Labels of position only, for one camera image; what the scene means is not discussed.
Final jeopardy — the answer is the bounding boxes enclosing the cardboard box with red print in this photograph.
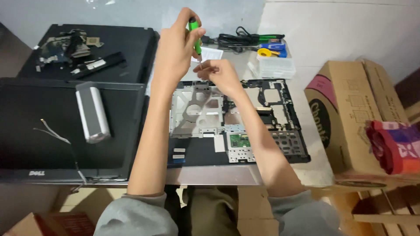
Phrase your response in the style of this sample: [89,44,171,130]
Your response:
[3,211,96,236]

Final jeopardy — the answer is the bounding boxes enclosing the green screwdriver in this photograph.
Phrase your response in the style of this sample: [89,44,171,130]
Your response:
[188,17,203,69]

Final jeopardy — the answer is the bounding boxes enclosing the person's right hand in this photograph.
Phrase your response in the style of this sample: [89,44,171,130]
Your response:
[193,59,246,99]

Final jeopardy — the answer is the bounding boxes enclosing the wooden crate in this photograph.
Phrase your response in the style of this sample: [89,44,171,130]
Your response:
[351,186,420,236]

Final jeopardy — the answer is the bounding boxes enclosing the red and purple cloth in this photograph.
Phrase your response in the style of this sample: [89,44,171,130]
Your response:
[365,120,420,175]

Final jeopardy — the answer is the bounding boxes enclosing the black laptop lid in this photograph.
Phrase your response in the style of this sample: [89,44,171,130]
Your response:
[17,24,160,84]

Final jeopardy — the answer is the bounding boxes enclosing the coiled black cable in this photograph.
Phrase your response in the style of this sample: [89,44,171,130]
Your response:
[202,26,263,48]

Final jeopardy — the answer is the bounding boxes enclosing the person's grey right sleeve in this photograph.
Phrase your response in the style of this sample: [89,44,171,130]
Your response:
[267,189,343,236]

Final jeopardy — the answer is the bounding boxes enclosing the thin grey antenna cable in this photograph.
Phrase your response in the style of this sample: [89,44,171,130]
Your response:
[33,119,88,185]

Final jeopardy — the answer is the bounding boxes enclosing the person's grey sleeve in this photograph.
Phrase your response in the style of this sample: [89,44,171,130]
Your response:
[267,189,343,236]
[93,193,179,236]

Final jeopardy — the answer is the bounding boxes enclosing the yellow tape roll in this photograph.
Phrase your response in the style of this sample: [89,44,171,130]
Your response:
[257,48,280,58]

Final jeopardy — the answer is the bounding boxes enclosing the person's olive trousers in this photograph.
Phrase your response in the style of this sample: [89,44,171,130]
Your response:
[166,185,242,236]

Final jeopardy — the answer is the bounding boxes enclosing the large brown cardboard box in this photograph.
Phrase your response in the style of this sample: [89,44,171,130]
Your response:
[303,59,420,189]

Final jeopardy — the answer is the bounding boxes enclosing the blue tool case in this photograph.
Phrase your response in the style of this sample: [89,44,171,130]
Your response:
[266,42,288,58]

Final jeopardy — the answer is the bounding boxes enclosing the person's grey left sleeve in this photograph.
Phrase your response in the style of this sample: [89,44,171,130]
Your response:
[93,193,179,236]

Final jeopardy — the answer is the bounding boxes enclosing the silver cylindrical hinge cover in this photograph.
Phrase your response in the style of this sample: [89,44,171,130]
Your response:
[75,82,112,144]

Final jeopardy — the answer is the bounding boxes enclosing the black laptop screen panel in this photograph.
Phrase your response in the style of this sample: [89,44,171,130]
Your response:
[0,77,146,186]

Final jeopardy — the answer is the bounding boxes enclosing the clear plastic parts box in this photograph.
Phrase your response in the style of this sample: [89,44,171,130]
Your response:
[248,54,296,79]

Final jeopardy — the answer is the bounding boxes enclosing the opened laptop base chassis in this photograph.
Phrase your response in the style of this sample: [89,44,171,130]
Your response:
[167,78,312,168]

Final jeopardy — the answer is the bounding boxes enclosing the white paper sheet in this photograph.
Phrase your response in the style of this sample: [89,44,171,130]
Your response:
[191,47,224,63]

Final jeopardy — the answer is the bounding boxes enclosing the black plastic bezel strip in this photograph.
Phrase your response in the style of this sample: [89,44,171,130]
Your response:
[70,52,127,79]

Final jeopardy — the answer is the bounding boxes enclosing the pile of circuit board parts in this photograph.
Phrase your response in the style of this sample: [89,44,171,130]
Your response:
[33,29,105,72]

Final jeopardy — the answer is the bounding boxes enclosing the person's left hand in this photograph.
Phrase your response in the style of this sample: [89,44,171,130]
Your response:
[152,7,207,83]

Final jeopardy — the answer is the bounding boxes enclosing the green handled tool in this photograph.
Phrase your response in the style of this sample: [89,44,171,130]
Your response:
[257,34,285,42]

